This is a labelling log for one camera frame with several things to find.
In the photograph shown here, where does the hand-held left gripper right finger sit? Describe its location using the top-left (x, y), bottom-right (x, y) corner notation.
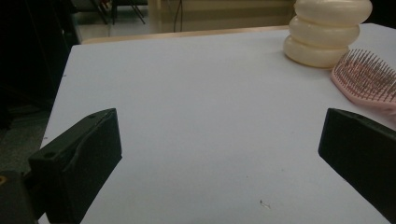
top-left (318, 107), bottom-right (396, 224)

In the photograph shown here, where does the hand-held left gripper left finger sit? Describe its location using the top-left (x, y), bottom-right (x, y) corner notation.
top-left (27, 107), bottom-right (123, 224)

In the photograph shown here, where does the pink hairbrush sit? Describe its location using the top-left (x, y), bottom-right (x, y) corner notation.
top-left (330, 48), bottom-right (396, 117)

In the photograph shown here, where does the cream ribbed round container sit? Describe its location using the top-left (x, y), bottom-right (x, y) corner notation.
top-left (282, 0), bottom-right (374, 69)

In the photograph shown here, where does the dark metal stand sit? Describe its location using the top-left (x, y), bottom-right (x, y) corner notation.
top-left (90, 0), bottom-right (147, 26)

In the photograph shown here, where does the black hanging cable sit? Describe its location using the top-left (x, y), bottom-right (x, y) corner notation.
top-left (173, 0), bottom-right (184, 34)

